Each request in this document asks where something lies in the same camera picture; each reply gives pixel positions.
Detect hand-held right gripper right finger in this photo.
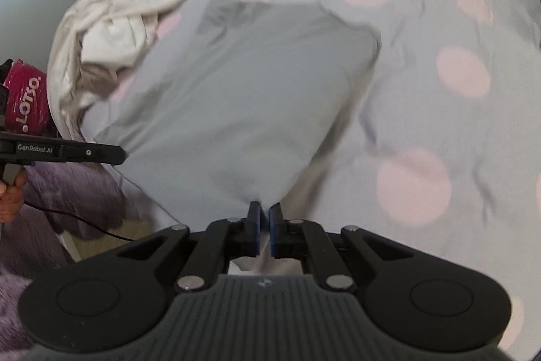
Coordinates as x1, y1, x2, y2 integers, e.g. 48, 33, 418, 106
268, 202, 417, 294

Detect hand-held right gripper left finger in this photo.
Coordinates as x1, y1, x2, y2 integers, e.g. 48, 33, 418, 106
116, 200, 263, 294

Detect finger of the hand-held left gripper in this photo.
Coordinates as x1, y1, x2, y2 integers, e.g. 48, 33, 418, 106
57, 140, 128, 164

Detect grey garment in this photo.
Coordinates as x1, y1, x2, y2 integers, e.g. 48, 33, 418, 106
80, 0, 383, 277

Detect person's left hand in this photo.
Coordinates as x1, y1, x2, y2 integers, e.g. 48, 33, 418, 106
0, 168, 28, 223

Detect purple fuzzy clothing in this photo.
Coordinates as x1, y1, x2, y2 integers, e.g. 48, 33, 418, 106
0, 162, 127, 357

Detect pink plastic package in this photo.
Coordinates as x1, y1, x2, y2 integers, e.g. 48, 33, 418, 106
2, 61, 57, 133

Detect black cloth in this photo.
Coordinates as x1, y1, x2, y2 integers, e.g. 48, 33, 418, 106
0, 57, 23, 78

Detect white garment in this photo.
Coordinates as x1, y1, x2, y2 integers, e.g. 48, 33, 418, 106
46, 0, 212, 142

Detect polka dot bed sheet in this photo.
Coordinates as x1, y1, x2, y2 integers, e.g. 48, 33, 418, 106
80, 0, 541, 361

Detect black cable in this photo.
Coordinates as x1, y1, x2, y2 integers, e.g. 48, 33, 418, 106
23, 201, 148, 242

